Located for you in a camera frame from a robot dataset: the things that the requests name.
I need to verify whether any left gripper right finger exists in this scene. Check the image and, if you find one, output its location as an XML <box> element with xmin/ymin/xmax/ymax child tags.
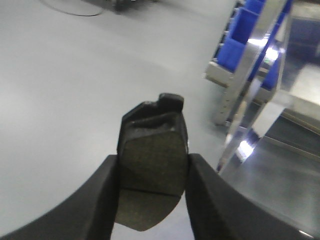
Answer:
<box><xmin>185</xmin><ymin>153</ymin><xmax>315</xmax><ymax>240</ymax></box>

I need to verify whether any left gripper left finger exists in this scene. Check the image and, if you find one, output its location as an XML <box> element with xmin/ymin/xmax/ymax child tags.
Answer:
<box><xmin>1</xmin><ymin>155</ymin><xmax>120</xmax><ymax>240</ymax></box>

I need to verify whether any brake pad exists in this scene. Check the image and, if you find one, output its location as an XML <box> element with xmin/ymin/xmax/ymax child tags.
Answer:
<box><xmin>115</xmin><ymin>93</ymin><xmax>189</xmax><ymax>232</ymax></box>

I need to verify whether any stainless steel roller rack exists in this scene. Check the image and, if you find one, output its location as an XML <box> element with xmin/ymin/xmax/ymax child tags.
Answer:
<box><xmin>205</xmin><ymin>0</ymin><xmax>320</xmax><ymax>173</ymax></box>

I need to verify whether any small blue bin under rack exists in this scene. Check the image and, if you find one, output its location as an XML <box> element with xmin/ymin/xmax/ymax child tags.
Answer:
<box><xmin>216</xmin><ymin>0</ymin><xmax>292</xmax><ymax>91</ymax></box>

